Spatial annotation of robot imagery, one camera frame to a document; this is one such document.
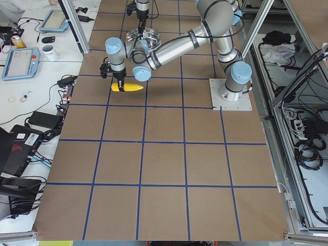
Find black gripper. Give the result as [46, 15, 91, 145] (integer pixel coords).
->
[99, 57, 126, 92]
[126, 1, 149, 38]

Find yellow corn cob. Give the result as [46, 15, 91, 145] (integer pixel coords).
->
[111, 83, 144, 92]

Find pale green electric pot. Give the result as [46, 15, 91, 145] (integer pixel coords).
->
[125, 28, 162, 52]

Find glass pot lid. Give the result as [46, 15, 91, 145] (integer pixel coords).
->
[125, 28, 161, 49]

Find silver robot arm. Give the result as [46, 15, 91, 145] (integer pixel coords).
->
[100, 1, 252, 101]
[126, 0, 149, 37]

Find black power adapter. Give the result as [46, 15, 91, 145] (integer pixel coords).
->
[57, 75, 77, 88]

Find power strip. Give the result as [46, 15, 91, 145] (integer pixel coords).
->
[56, 85, 74, 116]

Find white mug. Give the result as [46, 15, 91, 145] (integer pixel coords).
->
[42, 45, 61, 62]

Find black power brick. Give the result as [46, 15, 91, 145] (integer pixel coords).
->
[28, 111, 63, 129]

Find black computer mouse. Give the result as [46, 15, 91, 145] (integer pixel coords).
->
[42, 36, 55, 44]

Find far blue teach pendant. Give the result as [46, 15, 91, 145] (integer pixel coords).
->
[39, 10, 69, 32]

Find blue teach pendant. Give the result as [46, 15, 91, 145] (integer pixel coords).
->
[2, 47, 40, 81]
[39, 10, 69, 32]

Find near blue teach pendant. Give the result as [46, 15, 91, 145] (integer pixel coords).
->
[2, 47, 40, 81]

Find yellow drink can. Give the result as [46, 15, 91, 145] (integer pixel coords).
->
[11, 35, 27, 49]

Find black cloth bundle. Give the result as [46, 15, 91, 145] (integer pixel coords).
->
[262, 30, 291, 46]

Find crumpled white cloth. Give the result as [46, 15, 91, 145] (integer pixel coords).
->
[263, 44, 296, 66]

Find black monitor stand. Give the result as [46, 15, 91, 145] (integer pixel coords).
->
[1, 177, 46, 220]

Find aluminium frame post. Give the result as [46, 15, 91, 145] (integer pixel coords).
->
[58, 0, 90, 55]

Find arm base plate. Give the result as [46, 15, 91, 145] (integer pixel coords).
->
[209, 78, 252, 111]

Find coiled black cables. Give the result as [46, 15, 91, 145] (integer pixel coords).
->
[294, 138, 326, 171]

